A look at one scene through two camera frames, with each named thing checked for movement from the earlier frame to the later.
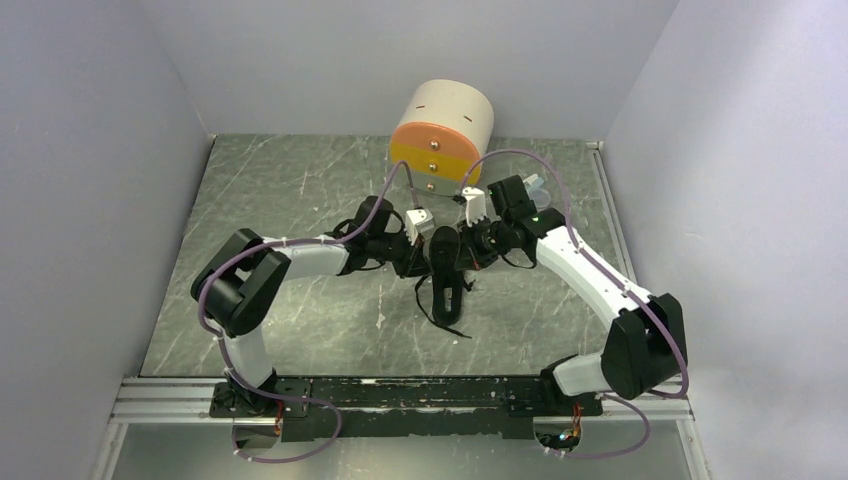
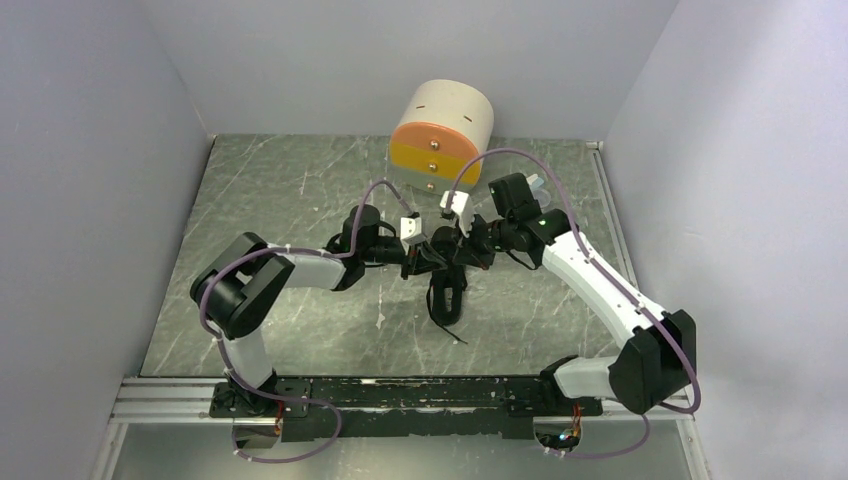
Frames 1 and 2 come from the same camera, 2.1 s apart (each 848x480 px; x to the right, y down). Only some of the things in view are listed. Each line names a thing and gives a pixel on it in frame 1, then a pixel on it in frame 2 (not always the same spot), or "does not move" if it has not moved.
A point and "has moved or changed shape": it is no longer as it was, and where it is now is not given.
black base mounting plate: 405,409 does not move
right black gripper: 470,256 does not move
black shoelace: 469,287 has moved or changed shape
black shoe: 447,280 does not move
